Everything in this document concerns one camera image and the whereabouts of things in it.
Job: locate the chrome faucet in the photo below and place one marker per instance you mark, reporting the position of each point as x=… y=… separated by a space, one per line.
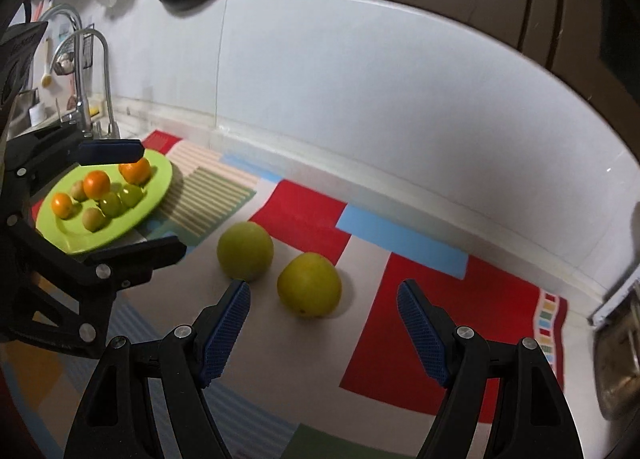
x=78 y=64
x=106 y=89

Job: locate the brown green round fruit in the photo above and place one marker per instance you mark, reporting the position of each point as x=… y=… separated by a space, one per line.
x=93 y=218

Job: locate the metal pot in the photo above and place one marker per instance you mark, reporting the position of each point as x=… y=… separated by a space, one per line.
x=620 y=369

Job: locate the oval orange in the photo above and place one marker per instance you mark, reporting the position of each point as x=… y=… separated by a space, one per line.
x=96 y=184
x=135 y=172

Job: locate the colourful patterned mat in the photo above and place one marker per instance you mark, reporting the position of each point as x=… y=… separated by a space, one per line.
x=425 y=299

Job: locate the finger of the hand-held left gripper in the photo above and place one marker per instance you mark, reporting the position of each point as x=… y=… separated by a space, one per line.
x=112 y=151
x=145 y=251

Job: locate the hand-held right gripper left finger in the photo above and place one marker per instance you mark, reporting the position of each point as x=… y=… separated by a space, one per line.
x=227 y=334

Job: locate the green tomato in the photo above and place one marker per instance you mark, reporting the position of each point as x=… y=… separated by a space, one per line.
x=132 y=195

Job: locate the yellow green apple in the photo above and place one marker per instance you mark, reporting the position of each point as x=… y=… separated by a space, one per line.
x=309 y=284

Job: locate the small green citrus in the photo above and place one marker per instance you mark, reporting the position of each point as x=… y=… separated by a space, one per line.
x=112 y=204

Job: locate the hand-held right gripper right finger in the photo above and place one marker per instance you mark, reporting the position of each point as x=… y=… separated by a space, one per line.
x=422 y=334

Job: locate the brown kiwi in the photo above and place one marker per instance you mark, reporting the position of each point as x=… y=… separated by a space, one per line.
x=77 y=190

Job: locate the white cup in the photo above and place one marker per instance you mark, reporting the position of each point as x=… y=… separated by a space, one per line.
x=36 y=112

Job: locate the green plate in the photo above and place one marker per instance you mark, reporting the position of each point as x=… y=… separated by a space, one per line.
x=150 y=189

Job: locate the small round tangerine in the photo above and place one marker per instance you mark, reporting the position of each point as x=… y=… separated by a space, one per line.
x=62 y=205

